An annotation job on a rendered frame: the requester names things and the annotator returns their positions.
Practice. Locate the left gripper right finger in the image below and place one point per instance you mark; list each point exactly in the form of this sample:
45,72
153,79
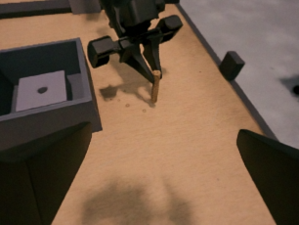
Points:
274,170

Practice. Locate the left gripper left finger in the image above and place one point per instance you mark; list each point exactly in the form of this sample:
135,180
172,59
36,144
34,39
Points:
35,176

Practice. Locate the white square plate with round hole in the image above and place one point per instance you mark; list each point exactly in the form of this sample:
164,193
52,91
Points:
43,90

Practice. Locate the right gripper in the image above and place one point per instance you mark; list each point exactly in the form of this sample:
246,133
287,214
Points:
129,44

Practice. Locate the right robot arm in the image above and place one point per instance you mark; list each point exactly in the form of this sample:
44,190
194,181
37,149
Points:
135,12

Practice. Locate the light wooden peg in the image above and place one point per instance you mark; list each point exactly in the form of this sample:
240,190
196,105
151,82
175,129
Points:
155,86

